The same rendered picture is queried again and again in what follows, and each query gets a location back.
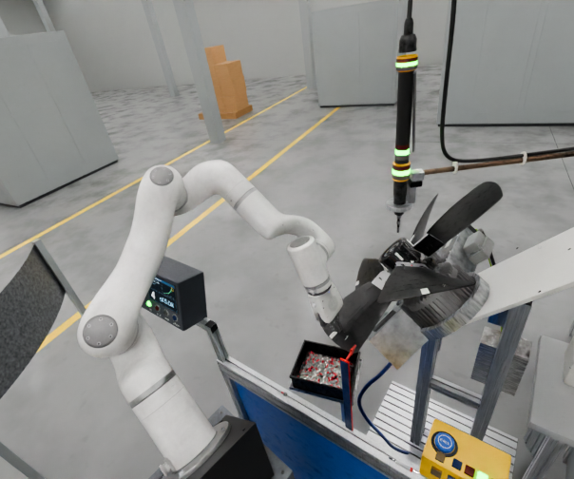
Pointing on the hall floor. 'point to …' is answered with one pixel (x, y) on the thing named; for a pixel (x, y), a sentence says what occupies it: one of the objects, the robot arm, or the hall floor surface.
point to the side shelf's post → (544, 458)
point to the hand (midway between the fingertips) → (334, 325)
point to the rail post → (236, 397)
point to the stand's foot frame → (392, 430)
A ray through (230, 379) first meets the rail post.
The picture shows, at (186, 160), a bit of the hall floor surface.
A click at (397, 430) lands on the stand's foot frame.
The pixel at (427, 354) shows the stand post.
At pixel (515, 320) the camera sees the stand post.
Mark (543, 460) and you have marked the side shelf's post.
